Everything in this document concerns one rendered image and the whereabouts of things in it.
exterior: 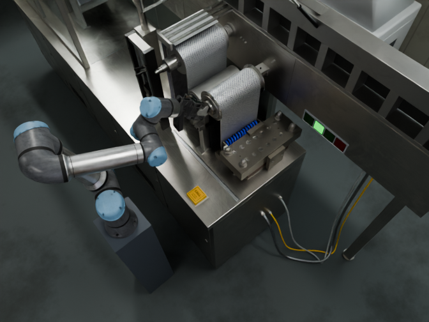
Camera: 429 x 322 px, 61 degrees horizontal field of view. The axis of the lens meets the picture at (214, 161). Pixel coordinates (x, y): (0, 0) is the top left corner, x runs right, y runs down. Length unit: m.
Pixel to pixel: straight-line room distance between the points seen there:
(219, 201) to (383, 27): 1.68
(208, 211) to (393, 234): 1.57
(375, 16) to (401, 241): 1.53
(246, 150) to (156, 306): 1.28
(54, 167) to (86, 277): 1.55
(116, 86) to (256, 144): 0.95
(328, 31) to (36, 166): 1.08
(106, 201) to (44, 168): 0.39
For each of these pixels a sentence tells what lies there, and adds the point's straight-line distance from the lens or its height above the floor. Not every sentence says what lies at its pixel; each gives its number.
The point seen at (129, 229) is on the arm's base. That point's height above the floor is 0.94.
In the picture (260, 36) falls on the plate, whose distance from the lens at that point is 1.69.
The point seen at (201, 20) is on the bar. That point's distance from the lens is 1.72.
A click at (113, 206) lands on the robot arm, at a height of 1.12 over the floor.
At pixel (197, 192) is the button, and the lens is 1.76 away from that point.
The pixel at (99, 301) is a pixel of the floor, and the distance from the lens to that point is 2.66.
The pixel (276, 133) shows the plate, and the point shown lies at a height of 1.03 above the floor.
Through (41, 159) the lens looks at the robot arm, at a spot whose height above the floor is 1.51.
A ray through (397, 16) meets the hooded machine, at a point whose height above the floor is 0.87.
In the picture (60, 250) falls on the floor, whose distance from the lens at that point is 2.86.
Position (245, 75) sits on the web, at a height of 1.31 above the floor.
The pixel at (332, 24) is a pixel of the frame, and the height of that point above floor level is 1.65.
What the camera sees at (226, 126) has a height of 1.14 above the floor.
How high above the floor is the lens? 2.49
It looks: 59 degrees down
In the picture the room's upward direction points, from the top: 3 degrees counter-clockwise
